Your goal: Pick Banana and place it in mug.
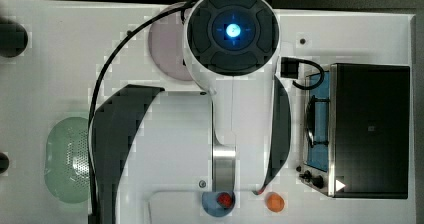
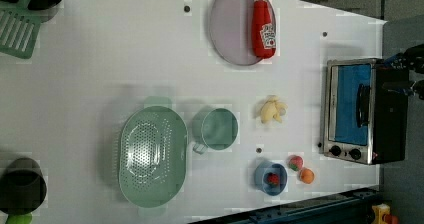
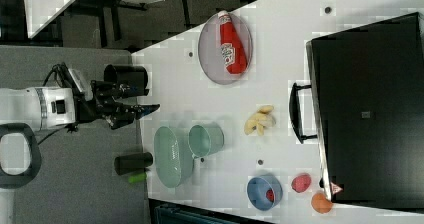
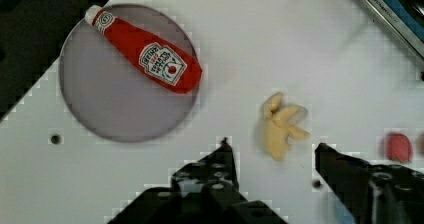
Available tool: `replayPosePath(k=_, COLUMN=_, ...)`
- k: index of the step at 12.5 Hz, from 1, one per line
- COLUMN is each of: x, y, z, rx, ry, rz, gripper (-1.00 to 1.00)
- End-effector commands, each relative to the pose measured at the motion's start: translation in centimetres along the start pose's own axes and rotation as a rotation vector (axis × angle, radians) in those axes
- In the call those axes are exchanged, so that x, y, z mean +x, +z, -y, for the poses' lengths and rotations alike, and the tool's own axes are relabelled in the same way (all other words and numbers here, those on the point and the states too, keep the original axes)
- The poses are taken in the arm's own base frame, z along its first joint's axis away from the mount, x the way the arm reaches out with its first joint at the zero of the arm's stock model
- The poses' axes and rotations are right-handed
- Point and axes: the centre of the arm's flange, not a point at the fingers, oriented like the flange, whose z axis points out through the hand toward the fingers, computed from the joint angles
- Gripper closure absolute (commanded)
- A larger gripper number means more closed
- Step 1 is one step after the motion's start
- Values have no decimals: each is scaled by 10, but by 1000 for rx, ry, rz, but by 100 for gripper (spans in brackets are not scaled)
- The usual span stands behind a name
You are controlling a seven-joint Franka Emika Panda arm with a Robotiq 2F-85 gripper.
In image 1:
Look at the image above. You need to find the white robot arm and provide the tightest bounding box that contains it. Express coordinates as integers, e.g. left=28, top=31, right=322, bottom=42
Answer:
left=183, top=0, right=280, bottom=191

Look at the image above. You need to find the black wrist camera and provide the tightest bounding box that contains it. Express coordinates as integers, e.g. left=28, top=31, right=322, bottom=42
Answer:
left=280, top=57, right=299, bottom=79

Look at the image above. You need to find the pink plate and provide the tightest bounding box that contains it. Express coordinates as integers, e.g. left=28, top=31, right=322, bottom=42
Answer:
left=148, top=11, right=192, bottom=81

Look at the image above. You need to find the green perforated colander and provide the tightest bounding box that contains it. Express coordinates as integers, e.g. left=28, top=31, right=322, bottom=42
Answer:
left=44, top=117, right=90, bottom=204

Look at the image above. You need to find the black utensil cup lower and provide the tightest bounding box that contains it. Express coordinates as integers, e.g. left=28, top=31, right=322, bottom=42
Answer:
left=0, top=153, right=10, bottom=174

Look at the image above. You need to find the orange fruit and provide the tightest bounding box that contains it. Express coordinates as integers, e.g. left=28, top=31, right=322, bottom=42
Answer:
left=265, top=192, right=285, bottom=213

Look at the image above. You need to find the black toaster oven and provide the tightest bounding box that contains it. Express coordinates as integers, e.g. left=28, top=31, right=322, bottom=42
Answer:
left=297, top=63, right=410, bottom=199

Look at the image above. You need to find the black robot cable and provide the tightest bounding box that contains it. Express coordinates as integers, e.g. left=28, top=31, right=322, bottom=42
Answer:
left=87, top=0, right=201, bottom=224

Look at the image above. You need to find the black utensil cup upper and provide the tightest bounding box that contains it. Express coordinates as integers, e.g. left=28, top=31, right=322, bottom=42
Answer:
left=0, top=18, right=28, bottom=58

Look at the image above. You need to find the black utensil cup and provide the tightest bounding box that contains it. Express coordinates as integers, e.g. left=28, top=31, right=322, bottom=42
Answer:
left=0, top=153, right=10, bottom=174
left=0, top=18, right=28, bottom=58

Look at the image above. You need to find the blue bowl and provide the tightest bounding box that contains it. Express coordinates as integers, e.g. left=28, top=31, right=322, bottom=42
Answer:
left=202, top=191, right=235, bottom=217

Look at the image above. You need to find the red strawberry in bowl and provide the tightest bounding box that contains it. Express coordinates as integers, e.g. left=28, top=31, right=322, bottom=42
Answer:
left=217, top=192, right=233, bottom=209

